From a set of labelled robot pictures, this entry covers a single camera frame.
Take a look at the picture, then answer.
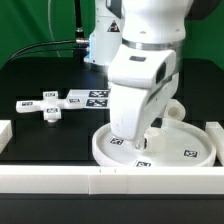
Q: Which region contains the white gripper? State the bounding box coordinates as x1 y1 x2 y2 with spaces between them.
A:
108 45 179 150

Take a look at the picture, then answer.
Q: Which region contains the white round table top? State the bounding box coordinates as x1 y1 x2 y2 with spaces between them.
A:
92 119 216 168

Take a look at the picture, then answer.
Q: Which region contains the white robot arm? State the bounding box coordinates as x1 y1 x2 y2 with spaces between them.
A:
85 0 221 150

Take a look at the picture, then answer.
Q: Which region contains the white right fence block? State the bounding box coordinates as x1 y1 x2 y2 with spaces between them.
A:
205 122 224 167

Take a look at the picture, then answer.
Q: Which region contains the white fence block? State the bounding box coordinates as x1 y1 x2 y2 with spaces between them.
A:
0 120 13 154
205 122 224 167

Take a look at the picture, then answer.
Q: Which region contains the white marker plate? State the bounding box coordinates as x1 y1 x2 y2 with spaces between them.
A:
65 89 110 109

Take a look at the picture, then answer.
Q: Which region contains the white cross-shaped table base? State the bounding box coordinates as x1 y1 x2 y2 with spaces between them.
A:
15 91 85 123

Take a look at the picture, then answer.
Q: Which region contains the black vertical pole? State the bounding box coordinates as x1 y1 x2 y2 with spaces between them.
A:
74 0 84 59

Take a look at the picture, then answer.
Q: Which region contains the white front fence bar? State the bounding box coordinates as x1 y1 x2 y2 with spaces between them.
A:
0 165 224 195

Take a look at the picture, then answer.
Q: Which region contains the white left fence block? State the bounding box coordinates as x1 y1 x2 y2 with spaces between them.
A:
0 120 13 154

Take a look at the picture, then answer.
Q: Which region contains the black cable upper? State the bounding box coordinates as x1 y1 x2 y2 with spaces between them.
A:
6 39 90 64

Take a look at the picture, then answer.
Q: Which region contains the black cable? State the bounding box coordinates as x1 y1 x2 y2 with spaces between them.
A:
6 39 90 64
13 47 89 59

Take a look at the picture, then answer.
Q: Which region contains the black cable lower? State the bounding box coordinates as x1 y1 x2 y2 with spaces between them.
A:
13 47 89 59

